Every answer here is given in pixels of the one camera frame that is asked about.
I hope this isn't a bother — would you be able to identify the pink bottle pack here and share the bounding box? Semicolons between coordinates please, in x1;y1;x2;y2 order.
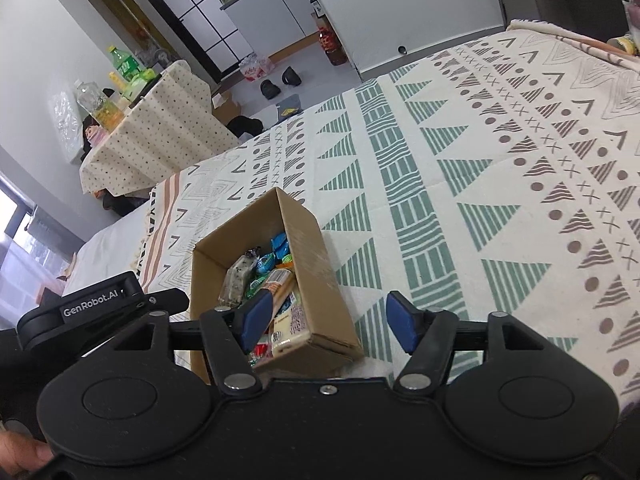
239;52;275;81

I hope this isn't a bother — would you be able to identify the cardboard box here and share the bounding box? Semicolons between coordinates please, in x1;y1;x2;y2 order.
190;186;364;383

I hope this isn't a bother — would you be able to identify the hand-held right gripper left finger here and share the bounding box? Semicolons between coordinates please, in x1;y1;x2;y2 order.
107;290;275;394

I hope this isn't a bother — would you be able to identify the black-framed sliding door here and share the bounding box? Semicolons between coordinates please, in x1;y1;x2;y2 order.
124;0;256;86

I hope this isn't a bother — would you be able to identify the green snack packet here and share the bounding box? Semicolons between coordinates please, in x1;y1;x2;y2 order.
245;272;271;302

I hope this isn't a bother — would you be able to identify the person's left hand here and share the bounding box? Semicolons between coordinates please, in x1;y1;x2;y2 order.
0;420;53;476

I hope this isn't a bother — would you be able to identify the green white packet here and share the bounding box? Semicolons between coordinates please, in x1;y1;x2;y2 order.
122;69;158;101

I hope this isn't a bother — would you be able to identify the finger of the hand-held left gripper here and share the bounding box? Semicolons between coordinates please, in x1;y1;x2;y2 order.
107;287;191;333

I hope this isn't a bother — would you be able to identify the small brown carton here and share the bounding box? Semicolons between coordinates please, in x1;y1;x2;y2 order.
211;89;242;126

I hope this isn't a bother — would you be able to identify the white bed sheet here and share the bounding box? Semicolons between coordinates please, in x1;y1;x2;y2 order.
62;200;157;297

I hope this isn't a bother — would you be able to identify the red white snack packet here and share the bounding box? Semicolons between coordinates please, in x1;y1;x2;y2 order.
247;342;273;366

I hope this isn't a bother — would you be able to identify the patterned blanket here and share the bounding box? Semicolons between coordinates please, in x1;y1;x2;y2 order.
135;19;640;411

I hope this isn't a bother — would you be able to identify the green soda bottle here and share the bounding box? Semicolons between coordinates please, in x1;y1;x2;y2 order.
107;45;135;83

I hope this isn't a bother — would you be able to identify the window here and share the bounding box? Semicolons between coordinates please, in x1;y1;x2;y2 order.
0;175;76;321

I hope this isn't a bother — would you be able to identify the orange snack packet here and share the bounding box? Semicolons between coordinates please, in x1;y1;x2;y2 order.
260;268;296;306

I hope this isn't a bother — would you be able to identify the bubble wrap sheet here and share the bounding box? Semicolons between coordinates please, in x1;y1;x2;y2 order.
47;87;83;163

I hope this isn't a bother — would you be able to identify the wooden door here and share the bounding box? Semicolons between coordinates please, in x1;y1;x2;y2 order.
87;0;166;61

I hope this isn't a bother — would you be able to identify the white long snack packet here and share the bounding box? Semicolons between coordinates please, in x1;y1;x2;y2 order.
267;290;312;358

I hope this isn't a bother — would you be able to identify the white kitchen cabinet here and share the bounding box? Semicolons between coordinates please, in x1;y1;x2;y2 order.
220;0;326;58

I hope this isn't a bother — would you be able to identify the dark cloth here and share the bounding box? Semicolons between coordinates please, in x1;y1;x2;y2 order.
102;187;151;216

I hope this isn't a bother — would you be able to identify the clear bottle yellow drink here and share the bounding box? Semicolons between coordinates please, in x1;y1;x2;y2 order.
75;79;123;131

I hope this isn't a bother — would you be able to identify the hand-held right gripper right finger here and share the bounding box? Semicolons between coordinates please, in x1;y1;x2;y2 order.
386;290;556;394

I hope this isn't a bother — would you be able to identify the black bag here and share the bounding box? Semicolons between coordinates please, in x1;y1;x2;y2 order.
227;116;264;138

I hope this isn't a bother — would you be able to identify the yellow tape roll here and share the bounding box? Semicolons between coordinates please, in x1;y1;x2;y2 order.
607;35;640;56

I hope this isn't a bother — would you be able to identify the red oil bottle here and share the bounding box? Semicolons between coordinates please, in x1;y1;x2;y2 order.
317;27;348;66

